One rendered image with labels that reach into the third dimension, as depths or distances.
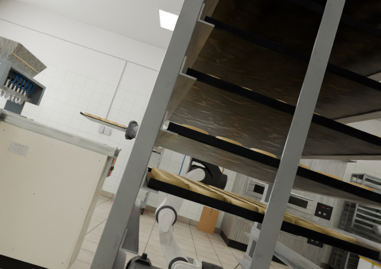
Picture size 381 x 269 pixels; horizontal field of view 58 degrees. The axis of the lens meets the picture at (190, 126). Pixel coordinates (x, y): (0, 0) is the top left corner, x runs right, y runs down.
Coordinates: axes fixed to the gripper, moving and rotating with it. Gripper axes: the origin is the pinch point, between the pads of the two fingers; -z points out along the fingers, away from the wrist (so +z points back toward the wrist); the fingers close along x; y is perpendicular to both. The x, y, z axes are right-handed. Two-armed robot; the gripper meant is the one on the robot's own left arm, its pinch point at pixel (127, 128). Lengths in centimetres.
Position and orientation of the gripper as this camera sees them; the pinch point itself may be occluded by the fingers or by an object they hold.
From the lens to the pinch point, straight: 220.9
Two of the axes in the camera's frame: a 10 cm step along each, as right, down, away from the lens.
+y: -5.8, -3.0, -7.5
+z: 7.5, 1.6, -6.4
